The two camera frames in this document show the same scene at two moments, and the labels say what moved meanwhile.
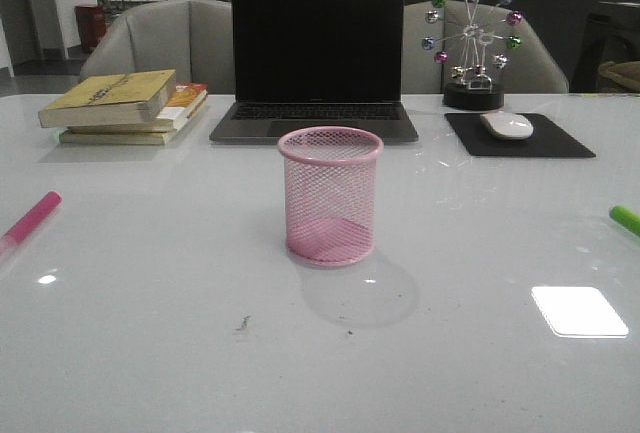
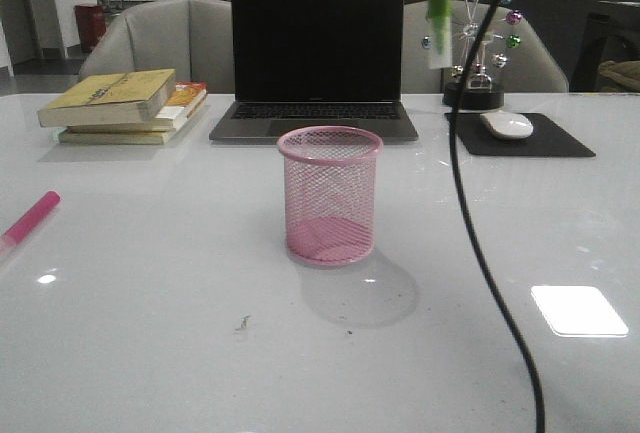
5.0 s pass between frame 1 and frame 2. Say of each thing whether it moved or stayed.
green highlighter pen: moved
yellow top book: stayed
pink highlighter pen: stayed
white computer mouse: stayed
